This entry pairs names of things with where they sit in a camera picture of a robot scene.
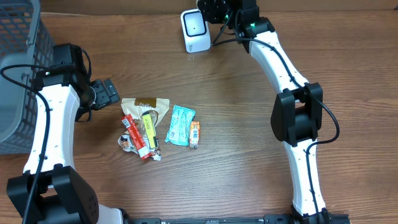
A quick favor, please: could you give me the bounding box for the white barcode scanner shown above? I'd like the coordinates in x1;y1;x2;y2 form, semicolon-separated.
180;9;211;54

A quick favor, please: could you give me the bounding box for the beige brown snack pouch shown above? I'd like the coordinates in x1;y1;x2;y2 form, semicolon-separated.
121;98;170;127

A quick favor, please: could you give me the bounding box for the yellow highlighter pen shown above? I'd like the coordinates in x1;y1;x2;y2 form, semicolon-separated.
142;111;157;149

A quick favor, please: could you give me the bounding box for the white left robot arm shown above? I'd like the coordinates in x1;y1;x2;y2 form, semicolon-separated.
7;44;128;223

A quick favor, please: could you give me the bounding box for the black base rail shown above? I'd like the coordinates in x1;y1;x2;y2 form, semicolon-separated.
130;213;351;224

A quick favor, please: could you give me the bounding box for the grey plastic mesh basket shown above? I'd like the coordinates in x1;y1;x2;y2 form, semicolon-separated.
0;0;56;156

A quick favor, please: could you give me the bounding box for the snack wrapper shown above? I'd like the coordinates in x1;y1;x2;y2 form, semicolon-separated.
118;134;161;161

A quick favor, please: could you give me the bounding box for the teal tissue pack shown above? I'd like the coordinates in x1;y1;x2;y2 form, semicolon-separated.
165;105;196;146

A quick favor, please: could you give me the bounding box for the red snack bar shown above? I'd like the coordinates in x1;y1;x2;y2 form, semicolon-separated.
121;114;151;160

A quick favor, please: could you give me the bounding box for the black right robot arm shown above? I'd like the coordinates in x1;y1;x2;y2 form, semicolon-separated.
197;0;337;223

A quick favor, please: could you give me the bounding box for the orange tissue pack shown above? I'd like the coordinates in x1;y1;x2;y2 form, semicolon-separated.
189;121;200;149

